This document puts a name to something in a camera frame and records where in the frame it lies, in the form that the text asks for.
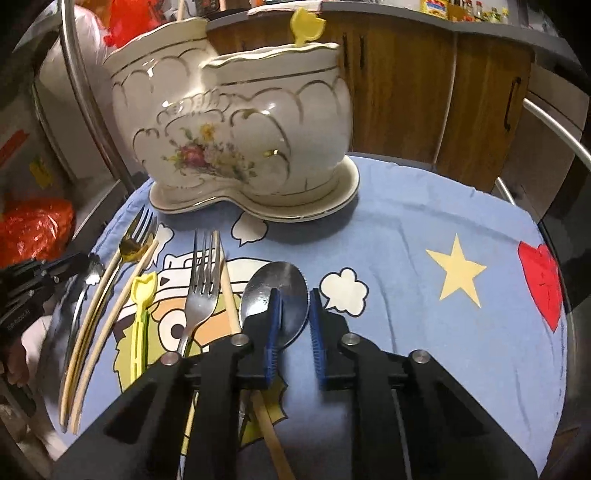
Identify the wooden kitchen cabinet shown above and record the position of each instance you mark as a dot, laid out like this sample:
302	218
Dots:
397	92

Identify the person's left hand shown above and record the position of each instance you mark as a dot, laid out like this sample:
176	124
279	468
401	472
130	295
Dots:
14	364

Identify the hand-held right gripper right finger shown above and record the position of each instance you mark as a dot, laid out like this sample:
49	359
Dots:
318	332

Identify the gold fork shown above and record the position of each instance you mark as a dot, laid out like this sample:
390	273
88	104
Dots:
134	240

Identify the large silver spoon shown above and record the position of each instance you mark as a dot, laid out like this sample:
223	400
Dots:
277	274

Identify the silver fork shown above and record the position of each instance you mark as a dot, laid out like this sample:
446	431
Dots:
203	286

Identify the red plastic bag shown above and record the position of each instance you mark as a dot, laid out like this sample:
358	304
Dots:
127	18
32	230

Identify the stainless steel oven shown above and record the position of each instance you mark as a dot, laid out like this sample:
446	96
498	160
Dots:
554	194

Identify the white plastic bag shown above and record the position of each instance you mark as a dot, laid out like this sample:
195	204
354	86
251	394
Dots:
90	32

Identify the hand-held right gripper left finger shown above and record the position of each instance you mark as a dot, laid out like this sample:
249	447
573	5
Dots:
274	323

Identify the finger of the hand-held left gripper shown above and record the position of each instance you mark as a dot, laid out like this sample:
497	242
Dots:
27	293
51	268

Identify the yellow tulip-shaped plastic utensil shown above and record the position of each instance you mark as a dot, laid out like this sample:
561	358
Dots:
304	23
141	295

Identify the chrome rack post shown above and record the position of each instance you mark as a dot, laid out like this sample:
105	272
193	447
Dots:
87	92

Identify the metal storage rack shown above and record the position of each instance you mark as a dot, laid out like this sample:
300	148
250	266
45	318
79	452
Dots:
99	198

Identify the floral ceramic double utensil holder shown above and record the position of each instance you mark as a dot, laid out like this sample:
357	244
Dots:
277	138

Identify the blue cartoon printed cloth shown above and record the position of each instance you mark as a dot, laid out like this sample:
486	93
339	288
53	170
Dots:
415	221

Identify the row of condiment bottles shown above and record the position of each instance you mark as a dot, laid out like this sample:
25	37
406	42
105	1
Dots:
480	11

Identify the white towel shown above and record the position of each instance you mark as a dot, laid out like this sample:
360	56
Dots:
277	9

